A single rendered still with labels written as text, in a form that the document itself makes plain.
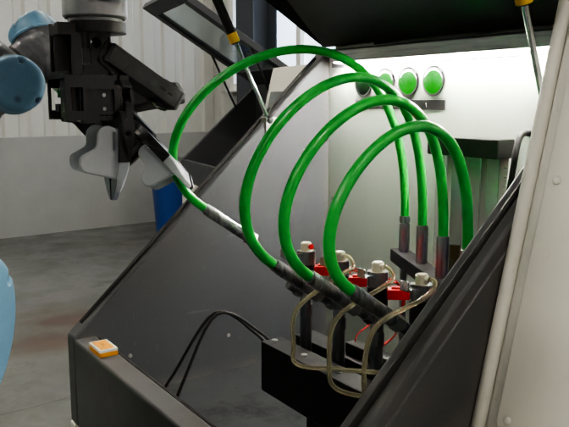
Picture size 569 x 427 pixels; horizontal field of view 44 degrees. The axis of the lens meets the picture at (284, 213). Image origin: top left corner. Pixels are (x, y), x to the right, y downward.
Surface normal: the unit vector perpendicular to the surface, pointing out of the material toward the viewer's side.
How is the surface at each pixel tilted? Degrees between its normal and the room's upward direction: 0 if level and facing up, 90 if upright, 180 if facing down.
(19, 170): 90
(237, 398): 0
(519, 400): 76
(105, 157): 93
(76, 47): 90
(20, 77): 90
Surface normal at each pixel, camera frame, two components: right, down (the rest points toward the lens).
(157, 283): 0.56, 0.13
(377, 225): -0.83, 0.09
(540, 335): -0.80, -0.15
